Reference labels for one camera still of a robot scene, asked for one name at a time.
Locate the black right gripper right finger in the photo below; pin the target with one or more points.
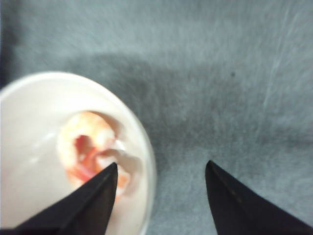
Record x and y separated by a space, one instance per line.
237 210

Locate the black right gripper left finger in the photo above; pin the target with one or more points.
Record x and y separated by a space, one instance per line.
86 211

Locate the pink shrimp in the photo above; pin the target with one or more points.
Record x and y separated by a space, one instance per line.
87 144

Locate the beige ribbed bowl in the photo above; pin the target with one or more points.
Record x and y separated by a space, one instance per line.
33 110

